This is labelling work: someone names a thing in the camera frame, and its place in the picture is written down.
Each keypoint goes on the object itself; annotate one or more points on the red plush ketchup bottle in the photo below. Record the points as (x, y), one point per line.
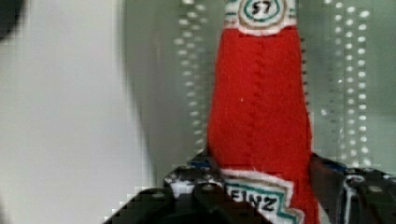
(259, 130)

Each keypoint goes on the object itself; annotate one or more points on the black utensil holder cup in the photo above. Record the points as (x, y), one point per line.
(10, 11)

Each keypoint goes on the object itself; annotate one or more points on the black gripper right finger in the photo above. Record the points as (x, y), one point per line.
(353, 195)

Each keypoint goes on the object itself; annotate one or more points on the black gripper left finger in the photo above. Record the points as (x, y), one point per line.
(193, 193)

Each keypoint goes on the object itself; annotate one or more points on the green oval strainer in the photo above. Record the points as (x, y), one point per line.
(349, 77)

